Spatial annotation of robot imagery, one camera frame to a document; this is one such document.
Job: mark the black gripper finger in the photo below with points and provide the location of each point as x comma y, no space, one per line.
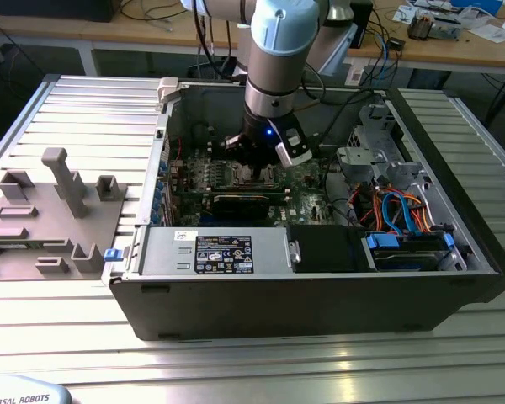
269,157
242,153

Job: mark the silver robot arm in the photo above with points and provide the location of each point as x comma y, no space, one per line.
278,50

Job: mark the CPU socket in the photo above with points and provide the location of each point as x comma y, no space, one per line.
237,170

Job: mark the black graphics card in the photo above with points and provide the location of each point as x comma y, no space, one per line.
240,206

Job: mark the green motherboard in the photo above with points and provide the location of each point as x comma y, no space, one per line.
303,202

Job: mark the grey case latch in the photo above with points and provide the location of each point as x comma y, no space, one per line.
168,88

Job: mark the small white box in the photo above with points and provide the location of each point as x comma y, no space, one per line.
355,75

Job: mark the silver power supply with label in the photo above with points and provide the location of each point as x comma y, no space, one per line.
160,252

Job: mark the light wooden desk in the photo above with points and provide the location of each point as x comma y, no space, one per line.
160,35
446,52

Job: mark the hard disk in blue carrier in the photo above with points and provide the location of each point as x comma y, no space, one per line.
383,243

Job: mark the black open PC case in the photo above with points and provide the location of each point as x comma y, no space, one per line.
278,307

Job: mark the black upright box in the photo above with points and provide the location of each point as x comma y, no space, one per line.
363,17

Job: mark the small black adapter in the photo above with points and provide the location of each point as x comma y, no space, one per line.
397,44

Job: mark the blue case latch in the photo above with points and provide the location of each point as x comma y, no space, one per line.
112,255

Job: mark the white paper sheet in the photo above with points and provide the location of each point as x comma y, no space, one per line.
404,12
488,31

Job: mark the small dark metal device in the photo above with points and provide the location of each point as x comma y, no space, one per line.
418,27

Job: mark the grey parts rack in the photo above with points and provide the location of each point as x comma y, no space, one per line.
46,219

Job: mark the grey electronic device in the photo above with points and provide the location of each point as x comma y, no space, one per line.
446,27

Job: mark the large black box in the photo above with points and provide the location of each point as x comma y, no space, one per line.
54,8

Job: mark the blue cardboard box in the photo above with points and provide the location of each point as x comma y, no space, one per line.
480,5

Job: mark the pale blue teach pendant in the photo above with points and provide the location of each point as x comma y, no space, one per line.
21,391

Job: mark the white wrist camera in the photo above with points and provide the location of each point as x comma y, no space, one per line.
294,147

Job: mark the silver drive bay bracket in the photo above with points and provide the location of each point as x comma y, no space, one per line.
353,157

